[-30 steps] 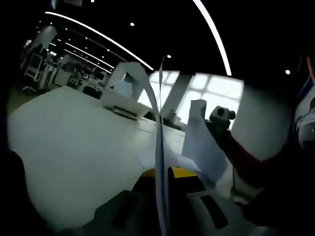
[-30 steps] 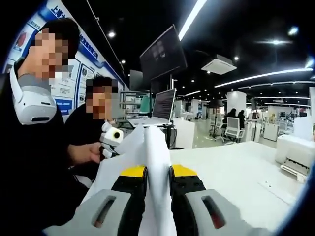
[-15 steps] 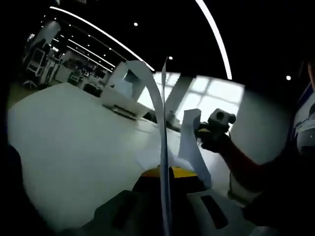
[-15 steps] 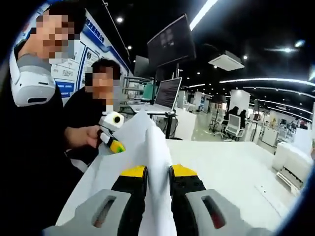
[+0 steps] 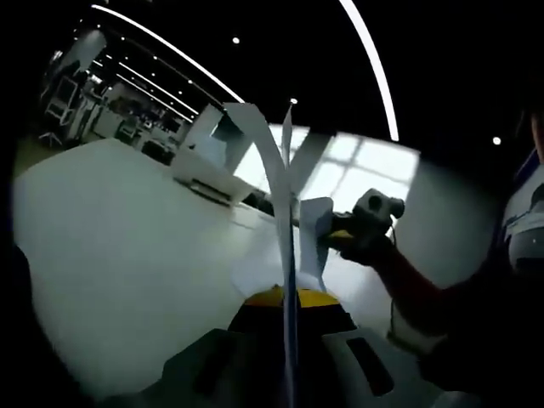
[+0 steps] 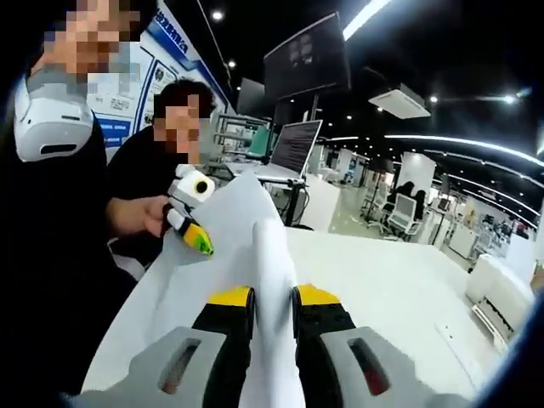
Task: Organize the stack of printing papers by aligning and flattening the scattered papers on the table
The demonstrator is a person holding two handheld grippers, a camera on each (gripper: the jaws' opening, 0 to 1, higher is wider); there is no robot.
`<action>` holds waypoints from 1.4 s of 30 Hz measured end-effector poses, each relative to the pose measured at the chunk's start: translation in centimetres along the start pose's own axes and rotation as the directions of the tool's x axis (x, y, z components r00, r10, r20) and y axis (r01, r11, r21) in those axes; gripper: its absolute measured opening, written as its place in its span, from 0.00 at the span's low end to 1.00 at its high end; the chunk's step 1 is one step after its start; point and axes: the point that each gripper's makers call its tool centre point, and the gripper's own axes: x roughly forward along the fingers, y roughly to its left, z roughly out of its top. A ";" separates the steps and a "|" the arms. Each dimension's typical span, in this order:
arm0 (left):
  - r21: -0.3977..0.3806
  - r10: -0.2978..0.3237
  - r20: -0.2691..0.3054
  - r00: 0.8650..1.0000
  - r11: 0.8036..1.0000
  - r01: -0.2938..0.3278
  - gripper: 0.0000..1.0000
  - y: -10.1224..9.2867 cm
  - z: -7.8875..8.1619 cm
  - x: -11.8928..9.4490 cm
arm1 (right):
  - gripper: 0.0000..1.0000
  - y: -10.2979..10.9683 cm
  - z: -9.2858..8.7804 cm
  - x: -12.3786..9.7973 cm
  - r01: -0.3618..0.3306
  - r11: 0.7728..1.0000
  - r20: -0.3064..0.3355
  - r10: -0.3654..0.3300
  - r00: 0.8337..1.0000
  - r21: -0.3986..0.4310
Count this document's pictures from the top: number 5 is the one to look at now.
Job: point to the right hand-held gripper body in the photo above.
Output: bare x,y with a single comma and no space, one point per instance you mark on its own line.
374,212

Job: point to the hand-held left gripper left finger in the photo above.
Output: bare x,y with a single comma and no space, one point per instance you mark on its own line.
212,365

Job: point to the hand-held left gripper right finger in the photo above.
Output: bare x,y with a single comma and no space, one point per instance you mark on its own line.
331,365

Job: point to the single white paper sheet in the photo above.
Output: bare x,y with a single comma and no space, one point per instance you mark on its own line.
310,238

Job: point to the pile of white printing papers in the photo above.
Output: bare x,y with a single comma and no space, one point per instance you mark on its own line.
282,204

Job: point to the person's right hand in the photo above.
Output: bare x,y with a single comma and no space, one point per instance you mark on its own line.
372,255

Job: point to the wide window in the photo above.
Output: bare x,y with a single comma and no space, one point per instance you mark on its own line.
374,174

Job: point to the narrow window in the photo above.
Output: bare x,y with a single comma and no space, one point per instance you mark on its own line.
255,170

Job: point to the short ceiling light strip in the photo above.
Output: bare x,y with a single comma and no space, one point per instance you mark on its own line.
376,64

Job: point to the white printer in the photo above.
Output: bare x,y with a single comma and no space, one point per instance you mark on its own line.
204,170

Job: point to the white chest device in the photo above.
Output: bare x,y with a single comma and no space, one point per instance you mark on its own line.
527,238

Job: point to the long ceiling light strip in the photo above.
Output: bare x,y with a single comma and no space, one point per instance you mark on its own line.
170,47

